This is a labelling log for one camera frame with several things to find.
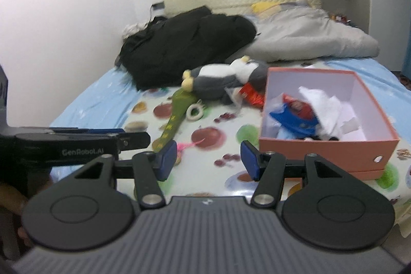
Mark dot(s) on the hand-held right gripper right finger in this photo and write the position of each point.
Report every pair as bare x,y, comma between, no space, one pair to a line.
250,162

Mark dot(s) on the small red toys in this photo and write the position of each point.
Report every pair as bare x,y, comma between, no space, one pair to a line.
340,19

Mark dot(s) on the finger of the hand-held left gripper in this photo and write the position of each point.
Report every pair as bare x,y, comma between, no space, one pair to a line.
96,131
136,139

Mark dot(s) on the orange cardboard box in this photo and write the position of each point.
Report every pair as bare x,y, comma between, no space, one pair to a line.
321,155

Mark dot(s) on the grey white penguin plush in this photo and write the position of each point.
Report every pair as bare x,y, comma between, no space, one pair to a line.
212,81

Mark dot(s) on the grey quilt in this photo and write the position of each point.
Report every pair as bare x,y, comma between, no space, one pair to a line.
305,36

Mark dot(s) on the red snack wrapper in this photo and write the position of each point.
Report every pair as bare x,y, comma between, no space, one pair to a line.
253,97

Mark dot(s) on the blue tissue packet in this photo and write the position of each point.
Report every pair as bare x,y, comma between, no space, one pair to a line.
295,123

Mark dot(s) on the white cabinet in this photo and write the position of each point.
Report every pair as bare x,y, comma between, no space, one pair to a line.
385,4

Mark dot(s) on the person's left hand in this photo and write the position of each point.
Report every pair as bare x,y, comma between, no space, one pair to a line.
11,200

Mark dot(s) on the black white soft toy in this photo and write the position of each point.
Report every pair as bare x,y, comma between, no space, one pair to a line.
321,138

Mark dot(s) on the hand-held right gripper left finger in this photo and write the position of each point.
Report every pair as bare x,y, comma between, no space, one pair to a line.
168,159

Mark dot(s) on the black jacket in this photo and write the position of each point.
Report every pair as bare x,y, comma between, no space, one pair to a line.
186,46

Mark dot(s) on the white fluffy cloth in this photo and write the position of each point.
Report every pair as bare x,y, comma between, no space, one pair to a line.
135,29

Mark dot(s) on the pink small toy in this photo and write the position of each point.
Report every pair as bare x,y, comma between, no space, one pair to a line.
184,146

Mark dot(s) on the fruit printed mat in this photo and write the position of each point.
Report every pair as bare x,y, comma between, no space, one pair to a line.
208,132

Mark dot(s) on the yellow pillow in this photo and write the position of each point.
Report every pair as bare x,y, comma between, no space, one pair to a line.
263,6

